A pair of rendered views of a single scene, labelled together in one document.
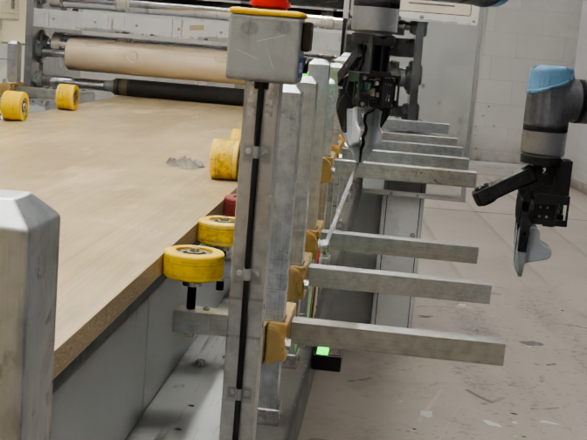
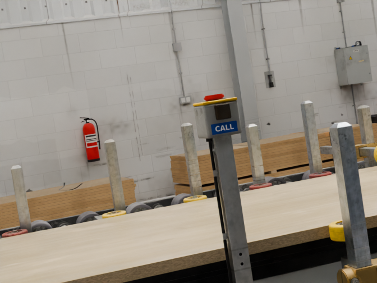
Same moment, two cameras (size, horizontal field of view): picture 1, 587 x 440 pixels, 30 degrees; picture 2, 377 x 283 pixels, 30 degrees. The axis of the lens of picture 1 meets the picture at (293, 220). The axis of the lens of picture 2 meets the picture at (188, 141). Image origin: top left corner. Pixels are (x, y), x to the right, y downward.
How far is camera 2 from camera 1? 1.35 m
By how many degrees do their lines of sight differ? 70
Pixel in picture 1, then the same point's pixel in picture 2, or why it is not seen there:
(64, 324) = (177, 255)
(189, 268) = (331, 232)
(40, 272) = not seen: outside the picture
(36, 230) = not seen: outside the picture
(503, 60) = not seen: outside the picture
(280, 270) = (350, 236)
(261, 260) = (227, 229)
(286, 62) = (205, 127)
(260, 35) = (198, 115)
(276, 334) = (344, 275)
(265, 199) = (222, 197)
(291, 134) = (338, 153)
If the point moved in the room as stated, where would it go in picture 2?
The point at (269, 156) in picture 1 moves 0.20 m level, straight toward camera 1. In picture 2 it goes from (219, 175) to (120, 194)
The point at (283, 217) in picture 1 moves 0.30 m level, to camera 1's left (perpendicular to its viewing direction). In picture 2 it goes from (345, 203) to (276, 194)
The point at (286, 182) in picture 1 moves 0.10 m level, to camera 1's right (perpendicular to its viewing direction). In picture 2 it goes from (342, 181) to (371, 184)
